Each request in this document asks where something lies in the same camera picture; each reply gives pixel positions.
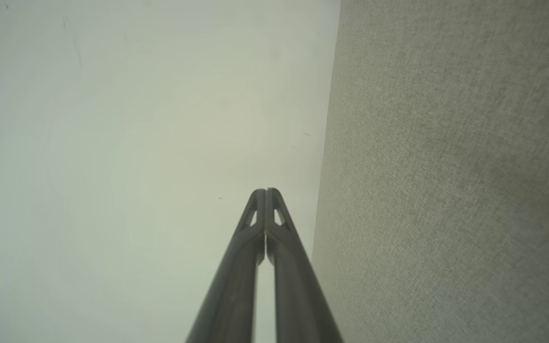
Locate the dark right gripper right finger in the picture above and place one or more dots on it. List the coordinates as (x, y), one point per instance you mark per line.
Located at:
(298, 295)

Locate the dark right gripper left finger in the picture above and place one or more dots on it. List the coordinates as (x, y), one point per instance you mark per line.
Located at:
(236, 286)

